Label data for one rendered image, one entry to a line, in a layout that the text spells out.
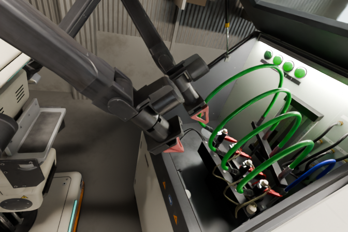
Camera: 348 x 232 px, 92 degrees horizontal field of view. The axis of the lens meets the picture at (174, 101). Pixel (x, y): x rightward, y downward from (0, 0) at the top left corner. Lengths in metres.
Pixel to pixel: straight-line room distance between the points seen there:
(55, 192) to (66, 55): 1.28
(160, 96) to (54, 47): 0.19
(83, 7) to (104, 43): 1.58
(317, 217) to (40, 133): 0.89
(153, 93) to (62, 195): 1.23
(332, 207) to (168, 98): 0.50
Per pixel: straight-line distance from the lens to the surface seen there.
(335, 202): 0.63
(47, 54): 0.31
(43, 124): 0.81
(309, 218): 0.67
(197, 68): 0.52
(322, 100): 0.86
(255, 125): 0.92
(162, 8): 2.27
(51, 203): 1.48
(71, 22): 0.79
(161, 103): 0.35
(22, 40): 0.32
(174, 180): 0.74
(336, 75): 0.81
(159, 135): 0.41
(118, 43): 2.34
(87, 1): 0.79
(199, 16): 2.40
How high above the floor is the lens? 1.58
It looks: 35 degrees down
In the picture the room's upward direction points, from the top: 15 degrees clockwise
